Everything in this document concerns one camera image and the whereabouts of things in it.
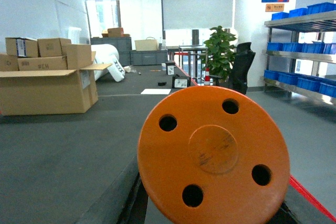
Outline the black white device near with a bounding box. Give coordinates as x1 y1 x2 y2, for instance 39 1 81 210
172 74 191 89

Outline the black white device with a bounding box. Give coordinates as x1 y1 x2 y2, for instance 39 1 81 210
165 61 175 76
172 74 191 89

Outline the orange 4680 cylinder cap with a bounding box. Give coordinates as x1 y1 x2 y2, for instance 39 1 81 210
138 86 290 223

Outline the stainless steel shelf rack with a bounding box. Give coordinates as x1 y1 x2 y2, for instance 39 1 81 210
263 2 335 105

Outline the orange traffic cone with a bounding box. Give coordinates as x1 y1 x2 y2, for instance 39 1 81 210
204 67 211 86

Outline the red conveyor side rail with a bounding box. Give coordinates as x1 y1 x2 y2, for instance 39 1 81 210
174 62 336 223

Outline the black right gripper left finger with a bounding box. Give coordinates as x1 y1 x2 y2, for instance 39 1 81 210
78 157 141 223

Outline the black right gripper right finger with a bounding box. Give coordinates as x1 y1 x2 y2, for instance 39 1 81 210
270 189 335 224

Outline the black office chair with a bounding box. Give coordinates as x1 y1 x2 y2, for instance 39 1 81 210
209 41 256 95

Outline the large cardboard box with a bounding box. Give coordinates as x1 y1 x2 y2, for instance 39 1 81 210
1 63 111 116

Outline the black white device far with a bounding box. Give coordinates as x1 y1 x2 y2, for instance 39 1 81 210
165 61 175 76

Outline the white paper sheet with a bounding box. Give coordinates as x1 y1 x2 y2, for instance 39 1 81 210
141 89 171 95

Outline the green potted plant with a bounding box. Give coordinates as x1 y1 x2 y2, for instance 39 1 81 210
201 26 237 82

